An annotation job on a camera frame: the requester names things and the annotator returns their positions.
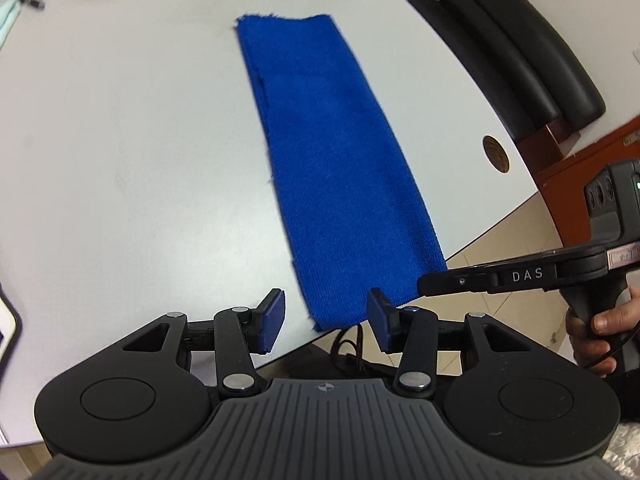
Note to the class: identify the black pen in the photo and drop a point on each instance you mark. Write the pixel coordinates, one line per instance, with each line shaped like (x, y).
(30, 1)

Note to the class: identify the black leather sofa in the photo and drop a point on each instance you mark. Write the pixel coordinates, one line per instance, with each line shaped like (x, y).
(500, 45)

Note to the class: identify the light blue towel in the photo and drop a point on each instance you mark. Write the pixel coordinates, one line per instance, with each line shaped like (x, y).
(7, 20)

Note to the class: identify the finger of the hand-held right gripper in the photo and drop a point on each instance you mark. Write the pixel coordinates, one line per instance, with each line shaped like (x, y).
(480, 280)

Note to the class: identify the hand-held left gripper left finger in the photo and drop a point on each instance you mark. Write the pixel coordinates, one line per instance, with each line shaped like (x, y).
(272, 320)

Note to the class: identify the white tablet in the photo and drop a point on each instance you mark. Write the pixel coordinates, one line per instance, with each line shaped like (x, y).
(7, 325)

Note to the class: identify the brown wooden furniture base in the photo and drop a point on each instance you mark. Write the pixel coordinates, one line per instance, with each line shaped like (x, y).
(585, 160)

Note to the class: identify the person's right hand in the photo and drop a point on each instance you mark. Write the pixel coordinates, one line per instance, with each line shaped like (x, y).
(612, 321)

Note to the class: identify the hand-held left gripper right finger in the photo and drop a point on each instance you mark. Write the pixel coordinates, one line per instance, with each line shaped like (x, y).
(377, 322)

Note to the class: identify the brown table grommet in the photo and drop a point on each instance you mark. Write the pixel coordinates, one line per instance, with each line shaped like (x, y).
(496, 152)

